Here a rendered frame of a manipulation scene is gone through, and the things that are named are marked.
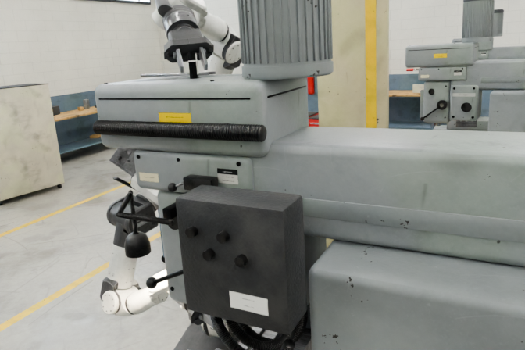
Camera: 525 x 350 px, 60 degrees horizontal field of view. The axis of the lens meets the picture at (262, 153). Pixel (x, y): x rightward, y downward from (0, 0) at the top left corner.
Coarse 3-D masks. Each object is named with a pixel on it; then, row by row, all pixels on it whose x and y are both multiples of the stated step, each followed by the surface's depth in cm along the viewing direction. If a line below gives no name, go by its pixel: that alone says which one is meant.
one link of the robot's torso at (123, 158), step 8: (120, 152) 163; (128, 152) 162; (112, 160) 162; (120, 160) 162; (128, 160) 159; (120, 168) 161; (128, 168) 160; (136, 176) 158; (128, 184) 162; (136, 184) 158; (144, 192) 157; (152, 192) 155; (144, 200) 158; (152, 200) 156
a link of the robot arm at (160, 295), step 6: (162, 270) 145; (156, 276) 145; (162, 276) 143; (162, 282) 141; (156, 288) 141; (162, 288) 140; (150, 294) 143; (156, 294) 143; (162, 294) 149; (168, 294) 151; (156, 300) 146; (162, 300) 147
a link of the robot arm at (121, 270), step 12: (120, 252) 154; (120, 264) 154; (132, 264) 156; (108, 276) 156; (120, 276) 154; (132, 276) 157; (108, 288) 154; (120, 288) 155; (108, 300) 152; (120, 300) 152; (108, 312) 151
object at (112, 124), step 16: (96, 128) 109; (112, 128) 106; (128, 128) 104; (144, 128) 102; (160, 128) 99; (176, 128) 98; (192, 128) 96; (208, 128) 94; (224, 128) 92; (240, 128) 91; (256, 128) 89
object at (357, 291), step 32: (320, 256) 88; (352, 256) 86; (384, 256) 86; (416, 256) 85; (448, 256) 84; (320, 288) 83; (352, 288) 80; (384, 288) 77; (416, 288) 75; (448, 288) 74; (480, 288) 73; (512, 288) 72; (320, 320) 84; (352, 320) 81; (384, 320) 78; (416, 320) 76; (448, 320) 73; (480, 320) 71; (512, 320) 69
